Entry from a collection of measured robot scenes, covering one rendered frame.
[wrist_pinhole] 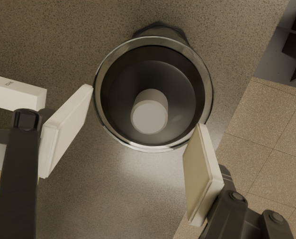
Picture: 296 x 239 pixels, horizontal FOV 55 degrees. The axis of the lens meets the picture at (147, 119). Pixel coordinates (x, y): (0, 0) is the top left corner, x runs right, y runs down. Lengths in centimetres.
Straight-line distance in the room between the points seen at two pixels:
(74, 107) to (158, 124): 7
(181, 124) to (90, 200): 40
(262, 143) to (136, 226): 113
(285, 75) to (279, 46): 14
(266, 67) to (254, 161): 53
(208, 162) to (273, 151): 155
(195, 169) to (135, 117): 7
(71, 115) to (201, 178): 8
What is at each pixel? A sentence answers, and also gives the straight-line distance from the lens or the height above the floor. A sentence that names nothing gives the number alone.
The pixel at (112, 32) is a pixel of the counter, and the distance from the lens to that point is 48.
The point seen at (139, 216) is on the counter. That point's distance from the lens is 62.
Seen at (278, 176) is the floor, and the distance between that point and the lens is 179.
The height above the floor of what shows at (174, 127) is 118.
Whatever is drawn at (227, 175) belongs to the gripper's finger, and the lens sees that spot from 17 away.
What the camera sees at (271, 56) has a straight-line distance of 149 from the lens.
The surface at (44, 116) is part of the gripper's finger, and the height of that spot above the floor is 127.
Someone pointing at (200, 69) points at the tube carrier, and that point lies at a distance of 25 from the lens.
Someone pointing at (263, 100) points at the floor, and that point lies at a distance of 156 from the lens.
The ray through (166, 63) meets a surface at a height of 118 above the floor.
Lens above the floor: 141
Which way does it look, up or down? 67 degrees down
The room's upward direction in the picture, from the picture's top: 170 degrees counter-clockwise
